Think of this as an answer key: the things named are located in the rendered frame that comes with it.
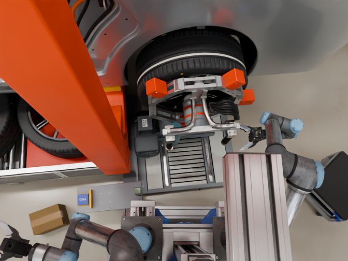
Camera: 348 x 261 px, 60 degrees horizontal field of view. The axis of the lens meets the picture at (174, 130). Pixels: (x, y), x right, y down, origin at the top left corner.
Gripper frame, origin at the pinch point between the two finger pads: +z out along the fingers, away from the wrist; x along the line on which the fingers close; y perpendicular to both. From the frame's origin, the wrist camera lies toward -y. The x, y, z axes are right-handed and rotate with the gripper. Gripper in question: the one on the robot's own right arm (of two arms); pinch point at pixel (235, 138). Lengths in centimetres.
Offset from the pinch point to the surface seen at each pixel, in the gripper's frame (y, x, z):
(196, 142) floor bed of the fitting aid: -77, -18, 12
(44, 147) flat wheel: -32, -14, 121
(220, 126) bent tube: 18.3, -2.7, 12.5
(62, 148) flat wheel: -32, -12, 109
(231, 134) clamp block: 12.1, 0.7, 5.5
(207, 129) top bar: 15.1, -2.3, 18.8
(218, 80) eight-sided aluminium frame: 28.9, -24.3, 12.1
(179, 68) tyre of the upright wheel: 33, -30, 32
